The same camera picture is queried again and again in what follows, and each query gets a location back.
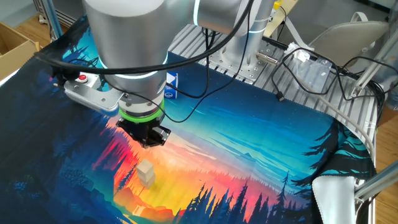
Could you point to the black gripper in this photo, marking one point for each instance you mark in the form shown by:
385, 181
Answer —
140, 130

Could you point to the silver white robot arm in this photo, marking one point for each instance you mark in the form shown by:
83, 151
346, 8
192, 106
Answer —
130, 40

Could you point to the blue tissue pack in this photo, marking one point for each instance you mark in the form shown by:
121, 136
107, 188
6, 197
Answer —
171, 85

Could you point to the grey emergency stop button box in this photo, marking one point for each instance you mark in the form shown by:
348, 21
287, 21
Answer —
88, 80

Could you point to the colourful landscape print cloth mat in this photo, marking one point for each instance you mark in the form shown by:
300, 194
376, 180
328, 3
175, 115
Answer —
280, 140

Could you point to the brown cardboard box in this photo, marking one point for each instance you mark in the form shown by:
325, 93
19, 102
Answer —
15, 53

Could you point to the clear plastic bag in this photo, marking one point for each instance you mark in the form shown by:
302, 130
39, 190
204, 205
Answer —
311, 74

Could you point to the beige cardboard panel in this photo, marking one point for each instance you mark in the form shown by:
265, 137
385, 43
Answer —
284, 18

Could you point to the white office chair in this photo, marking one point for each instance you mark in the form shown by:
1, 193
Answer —
345, 37

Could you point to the wrist camera silver bracket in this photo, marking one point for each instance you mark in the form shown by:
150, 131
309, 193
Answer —
90, 98

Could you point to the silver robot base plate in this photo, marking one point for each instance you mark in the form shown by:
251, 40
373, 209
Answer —
248, 73

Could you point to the aluminium frame post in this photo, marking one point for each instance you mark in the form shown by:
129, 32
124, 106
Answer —
373, 65
53, 18
376, 185

